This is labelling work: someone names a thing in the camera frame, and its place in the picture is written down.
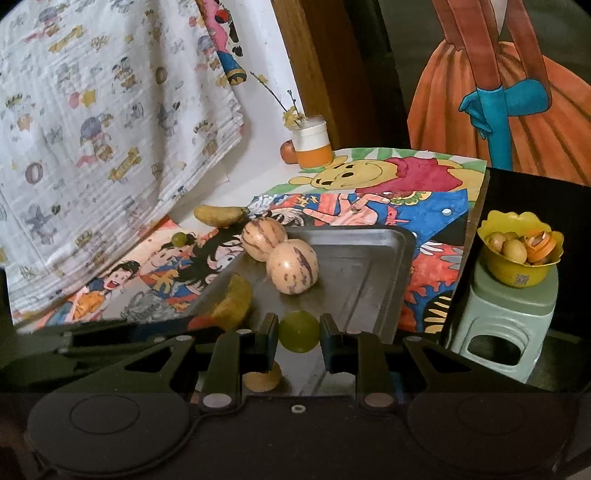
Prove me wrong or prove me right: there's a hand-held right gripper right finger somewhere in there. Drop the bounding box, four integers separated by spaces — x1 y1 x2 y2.
320 314 536 411

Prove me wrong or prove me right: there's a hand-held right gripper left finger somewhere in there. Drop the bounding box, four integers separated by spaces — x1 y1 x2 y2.
60 314 280 411

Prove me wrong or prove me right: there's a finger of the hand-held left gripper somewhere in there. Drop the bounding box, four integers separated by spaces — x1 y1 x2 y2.
58 318 218 358

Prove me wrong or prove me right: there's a small brown round fruit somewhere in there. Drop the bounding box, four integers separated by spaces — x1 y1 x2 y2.
243 360 282 393

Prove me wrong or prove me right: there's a yellow banana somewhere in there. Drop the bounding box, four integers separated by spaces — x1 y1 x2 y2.
203 272 254 330
194 204 259 228

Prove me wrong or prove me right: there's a metal baking tray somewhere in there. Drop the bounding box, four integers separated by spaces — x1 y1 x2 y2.
185 226 416 398

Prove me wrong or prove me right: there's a striped pepino melon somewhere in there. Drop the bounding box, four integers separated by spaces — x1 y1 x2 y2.
241 219 288 261
266 240 318 295

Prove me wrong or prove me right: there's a colourful manga drawing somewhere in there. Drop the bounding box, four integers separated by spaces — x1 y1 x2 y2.
124 187 472 333

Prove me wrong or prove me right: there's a pale green plastic stool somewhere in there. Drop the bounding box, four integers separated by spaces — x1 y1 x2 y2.
448 263 559 384

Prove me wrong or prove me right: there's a yellow scalloped bowl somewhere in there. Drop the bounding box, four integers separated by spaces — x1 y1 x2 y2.
477 210 565 288

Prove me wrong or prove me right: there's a white and orange jar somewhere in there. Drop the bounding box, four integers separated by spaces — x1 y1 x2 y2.
292 115 334 169

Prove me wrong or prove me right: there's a white printed blanket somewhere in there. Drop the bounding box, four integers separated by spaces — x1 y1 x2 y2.
0 0 245 319

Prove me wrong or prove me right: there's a yellow flower branch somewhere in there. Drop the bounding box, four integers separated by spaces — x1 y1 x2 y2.
249 71 308 130

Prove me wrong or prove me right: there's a pink cartoon printed cloth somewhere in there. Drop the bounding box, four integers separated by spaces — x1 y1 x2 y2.
196 0 247 86

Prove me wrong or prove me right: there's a brown wooden post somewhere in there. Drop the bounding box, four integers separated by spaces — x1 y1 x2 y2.
270 0 365 153

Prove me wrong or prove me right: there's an orange dress wall poster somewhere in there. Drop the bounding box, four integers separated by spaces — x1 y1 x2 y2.
379 0 591 188

